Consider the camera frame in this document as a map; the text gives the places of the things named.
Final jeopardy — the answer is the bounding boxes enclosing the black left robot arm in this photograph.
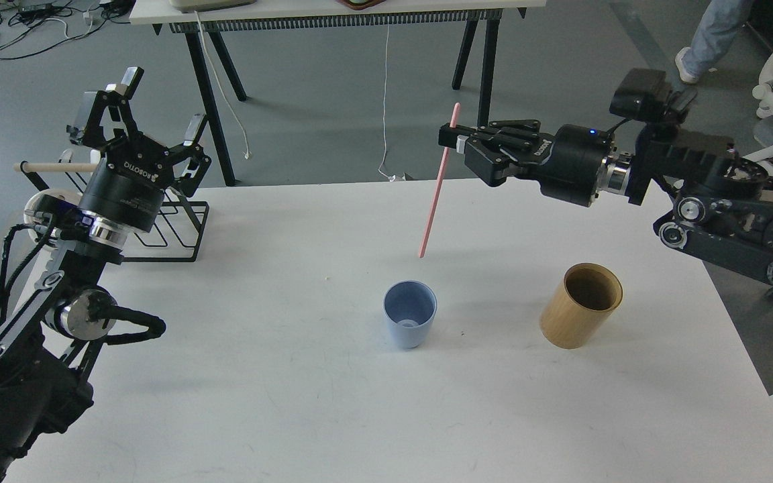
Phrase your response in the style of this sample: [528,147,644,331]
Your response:
[0,66,211,481]

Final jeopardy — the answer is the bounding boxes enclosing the white background table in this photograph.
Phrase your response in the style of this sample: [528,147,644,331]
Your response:
[129,1,545,186]

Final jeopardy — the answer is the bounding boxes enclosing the pink chopstick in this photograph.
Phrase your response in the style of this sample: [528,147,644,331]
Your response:
[419,103,462,259]

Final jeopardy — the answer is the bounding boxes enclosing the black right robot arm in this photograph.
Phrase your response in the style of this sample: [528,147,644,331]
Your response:
[438,68,773,287]

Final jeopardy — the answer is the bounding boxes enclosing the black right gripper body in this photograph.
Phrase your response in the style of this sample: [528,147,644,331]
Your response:
[464,125,615,207]

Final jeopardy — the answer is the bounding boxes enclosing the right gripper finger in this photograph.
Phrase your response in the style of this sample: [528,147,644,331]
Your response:
[455,135,548,165]
[437,119,541,150]

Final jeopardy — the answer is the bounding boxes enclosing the floor cables and adapters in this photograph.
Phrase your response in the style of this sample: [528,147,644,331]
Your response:
[0,0,136,68]

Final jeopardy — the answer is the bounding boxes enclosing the white plate in rack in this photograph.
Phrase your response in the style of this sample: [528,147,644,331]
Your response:
[23,189,84,233]

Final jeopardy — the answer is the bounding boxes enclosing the black wire dish rack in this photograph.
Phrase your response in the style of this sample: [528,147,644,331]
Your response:
[13,149,209,263]

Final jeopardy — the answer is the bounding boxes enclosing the white hanging cable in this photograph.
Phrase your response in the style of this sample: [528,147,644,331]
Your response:
[378,25,397,182]
[193,10,253,160]

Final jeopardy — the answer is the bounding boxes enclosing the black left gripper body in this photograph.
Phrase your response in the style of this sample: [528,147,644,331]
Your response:
[78,138,171,233]

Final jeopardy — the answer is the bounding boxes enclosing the blue plastic cup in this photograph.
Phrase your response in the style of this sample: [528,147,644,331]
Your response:
[383,280,437,350]

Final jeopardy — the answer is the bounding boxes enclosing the person leg in jeans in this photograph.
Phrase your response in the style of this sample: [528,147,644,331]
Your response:
[674,1,755,85]

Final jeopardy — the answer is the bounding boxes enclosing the bamboo cylinder holder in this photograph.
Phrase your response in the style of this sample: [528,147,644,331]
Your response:
[539,263,623,350]

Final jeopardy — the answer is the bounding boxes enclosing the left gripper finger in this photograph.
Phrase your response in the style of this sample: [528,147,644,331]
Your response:
[68,66,144,158]
[166,113,212,198]

